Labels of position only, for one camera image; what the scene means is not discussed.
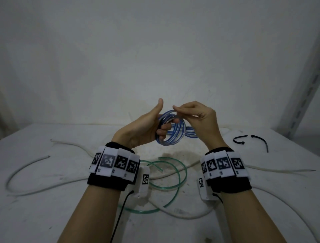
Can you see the person's right forearm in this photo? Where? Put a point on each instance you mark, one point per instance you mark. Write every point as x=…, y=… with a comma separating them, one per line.
x=250, y=217

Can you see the person's right hand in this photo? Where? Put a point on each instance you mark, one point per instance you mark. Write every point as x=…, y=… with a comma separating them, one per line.
x=205, y=122

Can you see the long black cable tie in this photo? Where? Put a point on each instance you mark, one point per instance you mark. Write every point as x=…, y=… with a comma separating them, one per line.
x=262, y=139

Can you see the curled black cable tie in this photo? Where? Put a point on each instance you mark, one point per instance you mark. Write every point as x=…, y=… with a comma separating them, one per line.
x=235, y=140

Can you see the person's left forearm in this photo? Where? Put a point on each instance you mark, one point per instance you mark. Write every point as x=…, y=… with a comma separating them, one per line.
x=95, y=215

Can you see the left black marker wristband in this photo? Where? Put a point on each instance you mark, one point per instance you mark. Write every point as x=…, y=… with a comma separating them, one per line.
x=105, y=184

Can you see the right black marker wristband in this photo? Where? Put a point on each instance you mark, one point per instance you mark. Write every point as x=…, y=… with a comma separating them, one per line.
x=232, y=186

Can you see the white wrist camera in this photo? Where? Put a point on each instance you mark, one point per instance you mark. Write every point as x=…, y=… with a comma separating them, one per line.
x=206, y=195
x=141, y=192

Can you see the black marker wristband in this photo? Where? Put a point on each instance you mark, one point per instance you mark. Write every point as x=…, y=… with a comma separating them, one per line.
x=232, y=186
x=105, y=184

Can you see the person's left hand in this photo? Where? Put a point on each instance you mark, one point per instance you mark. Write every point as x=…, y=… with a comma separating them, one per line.
x=142, y=130

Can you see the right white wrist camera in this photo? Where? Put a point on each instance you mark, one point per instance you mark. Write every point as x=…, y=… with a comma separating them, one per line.
x=206, y=195

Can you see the white perforated shelf upright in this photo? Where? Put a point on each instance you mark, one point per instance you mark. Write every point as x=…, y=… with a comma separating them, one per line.
x=302, y=100

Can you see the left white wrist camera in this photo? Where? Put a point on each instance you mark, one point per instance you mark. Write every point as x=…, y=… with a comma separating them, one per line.
x=141, y=192

